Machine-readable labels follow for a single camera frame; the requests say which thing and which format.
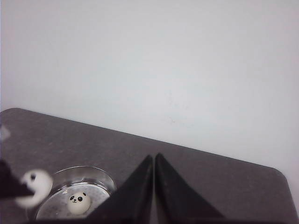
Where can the white panda bun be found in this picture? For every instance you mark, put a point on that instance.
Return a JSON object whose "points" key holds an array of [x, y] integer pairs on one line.
{"points": [[79, 203], [40, 183]]}

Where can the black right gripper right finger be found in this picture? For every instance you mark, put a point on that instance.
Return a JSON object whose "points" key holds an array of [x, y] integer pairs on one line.
{"points": [[178, 202]]}

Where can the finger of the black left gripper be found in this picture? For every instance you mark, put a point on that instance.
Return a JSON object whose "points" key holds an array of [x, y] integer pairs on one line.
{"points": [[10, 186]]}

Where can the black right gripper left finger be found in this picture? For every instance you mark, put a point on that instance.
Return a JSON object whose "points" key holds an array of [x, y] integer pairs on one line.
{"points": [[131, 202]]}

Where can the stainless steel steamer pot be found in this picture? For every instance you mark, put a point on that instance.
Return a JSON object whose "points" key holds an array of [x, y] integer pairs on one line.
{"points": [[96, 183]]}

